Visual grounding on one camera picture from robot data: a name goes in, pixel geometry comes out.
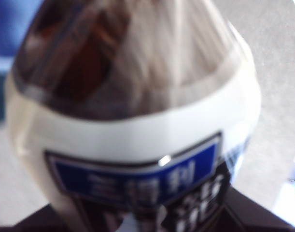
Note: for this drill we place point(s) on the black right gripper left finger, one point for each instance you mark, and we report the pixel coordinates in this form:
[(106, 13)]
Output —
[(29, 222)]

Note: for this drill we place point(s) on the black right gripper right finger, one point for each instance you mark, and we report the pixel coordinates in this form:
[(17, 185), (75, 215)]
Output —
[(246, 217)]

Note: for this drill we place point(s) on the dark oolong tea bottle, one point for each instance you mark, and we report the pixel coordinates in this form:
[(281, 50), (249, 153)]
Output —
[(137, 135)]

